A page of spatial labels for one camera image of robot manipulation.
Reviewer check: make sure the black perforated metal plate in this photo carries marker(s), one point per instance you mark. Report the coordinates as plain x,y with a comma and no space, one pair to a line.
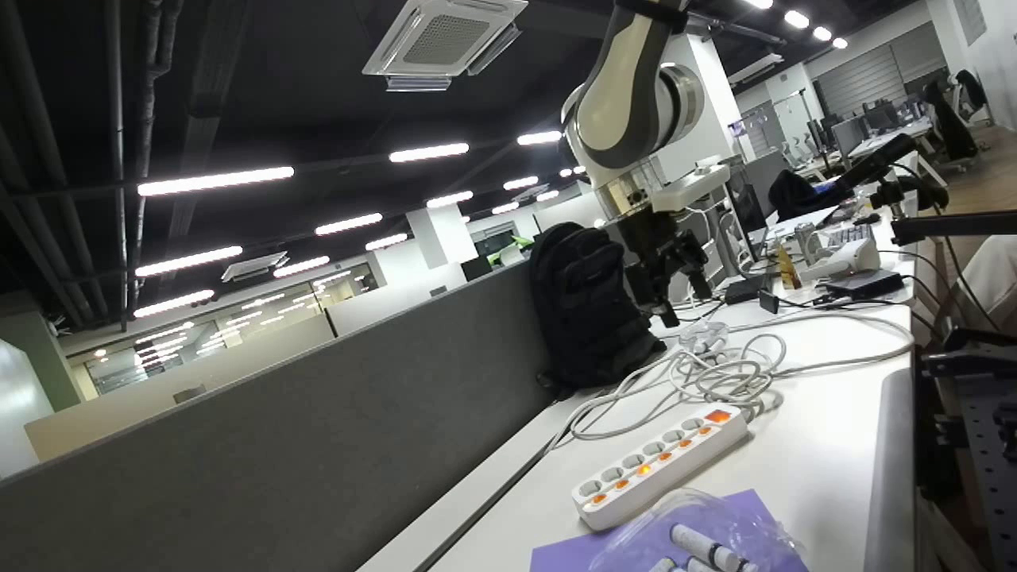
986,455

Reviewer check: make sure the black office chair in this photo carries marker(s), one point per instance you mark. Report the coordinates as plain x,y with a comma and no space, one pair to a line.
952,115

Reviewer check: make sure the purple mat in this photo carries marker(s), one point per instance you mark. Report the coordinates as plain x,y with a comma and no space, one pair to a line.
576,556

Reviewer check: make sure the ceiling air conditioner cassette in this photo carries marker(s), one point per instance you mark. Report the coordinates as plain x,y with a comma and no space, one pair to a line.
443,41

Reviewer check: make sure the round ceiling spotlight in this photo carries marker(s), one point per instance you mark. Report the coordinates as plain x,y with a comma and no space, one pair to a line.
842,42
820,34
797,21

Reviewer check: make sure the black backpack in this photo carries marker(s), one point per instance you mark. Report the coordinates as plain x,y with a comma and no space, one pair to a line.
588,310

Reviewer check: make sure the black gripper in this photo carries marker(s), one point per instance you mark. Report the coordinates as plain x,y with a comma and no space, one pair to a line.
649,246

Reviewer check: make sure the white desktop device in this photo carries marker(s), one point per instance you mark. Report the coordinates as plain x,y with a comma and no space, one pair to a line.
838,249

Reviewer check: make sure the grey desk partition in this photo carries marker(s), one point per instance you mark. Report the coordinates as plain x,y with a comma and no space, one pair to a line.
288,447

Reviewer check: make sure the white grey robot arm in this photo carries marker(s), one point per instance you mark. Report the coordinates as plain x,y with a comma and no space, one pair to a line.
626,96

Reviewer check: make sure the white power strip orange switches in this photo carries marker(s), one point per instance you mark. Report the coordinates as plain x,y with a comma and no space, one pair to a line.
658,464

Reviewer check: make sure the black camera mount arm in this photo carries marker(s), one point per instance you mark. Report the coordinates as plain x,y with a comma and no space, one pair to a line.
955,224

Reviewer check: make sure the black computer monitor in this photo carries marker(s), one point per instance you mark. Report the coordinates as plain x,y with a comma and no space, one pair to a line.
748,209

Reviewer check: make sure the grey marker pen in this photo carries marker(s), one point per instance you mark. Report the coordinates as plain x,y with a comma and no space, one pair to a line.
705,546
672,563

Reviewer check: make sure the ceiling tube light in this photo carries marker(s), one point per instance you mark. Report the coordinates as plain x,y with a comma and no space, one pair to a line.
347,224
190,262
540,138
519,182
213,182
387,242
426,155
302,266
173,304
451,199

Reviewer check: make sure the small yellow bottle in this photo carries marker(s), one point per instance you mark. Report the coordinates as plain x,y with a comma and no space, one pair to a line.
788,270

